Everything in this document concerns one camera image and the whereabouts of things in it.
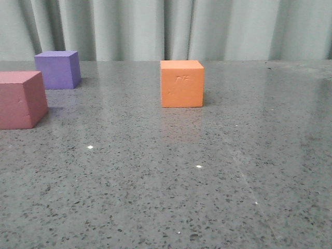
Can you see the orange foam cube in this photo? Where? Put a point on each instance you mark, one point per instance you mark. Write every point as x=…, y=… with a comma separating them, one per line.
x=182, y=83

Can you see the pale green curtain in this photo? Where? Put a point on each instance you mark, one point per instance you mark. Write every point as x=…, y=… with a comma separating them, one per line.
x=170, y=30

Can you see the purple foam cube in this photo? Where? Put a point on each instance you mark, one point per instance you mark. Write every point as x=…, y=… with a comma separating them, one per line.
x=60, y=69

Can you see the pink foam cube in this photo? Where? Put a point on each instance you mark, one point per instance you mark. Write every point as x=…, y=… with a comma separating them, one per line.
x=23, y=99

